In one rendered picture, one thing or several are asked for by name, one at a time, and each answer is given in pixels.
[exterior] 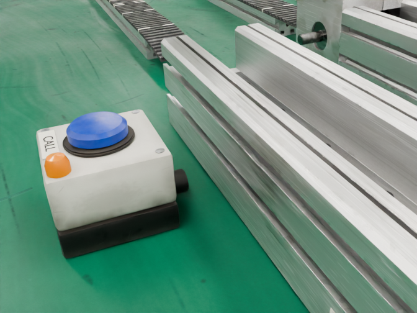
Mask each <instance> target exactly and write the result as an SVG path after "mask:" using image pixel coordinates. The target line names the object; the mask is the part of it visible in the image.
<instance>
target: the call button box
mask: <svg viewBox="0 0 417 313"><path fill-rule="evenodd" d="M119 115H121V116H122V117H124V118H125V119H126V120H127V125H128V134H127V136H126V137H125V138H124V139H122V140H121V141H119V142H117V143H115V144H113V145H110V146H108V147H102V148H94V149H85V148H78V147H74V146H72V145H71V144H70V143H69V141H68V138H67V134H66V129H67V127H68V126H69V125H70V124H65V125H59V126H56V127H50V128H44V129H40V130H38V131H37V134H36V138H37V145H38V152H39V157H40V164H41V168H42V175H43V182H44V187H45V190H46V194H47V198H48V202H49V205H50V209H51V212H52V216H53V220H54V223H55V227H56V230H57V234H58V239H59V242H60V247H61V251H62V254H63V256H64V257H65V258H72V257H75V256H79V255H83V254H86V253H90V252H94V251H97V250H101V249H103V248H108V247H112V246H114V245H118V244H121V243H125V242H129V241H132V240H136V239H139V238H143V237H147V236H150V235H154V234H158V233H161V232H165V231H168V230H172V229H176V228H178V227H179V226H180V219H179V208H178V204H177V202H176V196H177V194H180V193H184V192H187V190H188V189H189V183H188V179H187V175H186V173H185V171H184V170H183V169H178V170H174V165H173V156H172V155H171V153H170V151H169V150H168V148H167V147H166V145H165V144H164V142H163V141H162V139H161V137H160V136H159V135H158V133H157V131H156V130H155V128H154V127H153V126H152V124H151V122H150V121H149V120H148V118H147V116H146V115H145V113H144V112H143V110H139V109H138V110H133V111H128V112H123V113H120V114H119ZM56 152H61V153H64V154H65V155H66V157H67V158H68V159H69V161H70V165H71V173H70V174H68V175H66V176H64V177H62V178H49V177H48V176H47V175H46V172H45V167H44V164H45V160H46V157H47V156H48V155H49V154H52V153H56Z"/></svg>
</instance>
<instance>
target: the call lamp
mask: <svg viewBox="0 0 417 313"><path fill-rule="evenodd" d="M44 167H45V172H46V175H47V176H48V177H49V178H62V177H64V176H66V175H68V174H70V173H71V165H70V160H69V159H68V158H67V157H66V155H65V154H64V153H61V152H56V153H52V154H49V155H48V156H47V157H46V160H45V164H44Z"/></svg>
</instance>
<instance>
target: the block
mask: <svg viewBox="0 0 417 313"><path fill-rule="evenodd" d="M401 2H402V0H297V30H296V43H297V44H299V45H301V46H303V47H305V48H307V49H309V50H311V51H313V52H315V53H317V54H319V55H321V56H322V57H324V58H326V59H328V60H330V61H332V62H334V63H336V64H338V60H343V61H346V60H347V57H346V56H344V55H342V54H340V53H339V41H340V32H346V33H349V29H350V28H349V27H346V26H345V25H342V24H341V17H342V12H343V11H344V9H347V8H352V7H355V8H356V7H359V6H365V7H368V8H371V9H374V10H376V11H380V12H383V13H386V14H390V15H392V16H395V17H399V16H400V7H401Z"/></svg>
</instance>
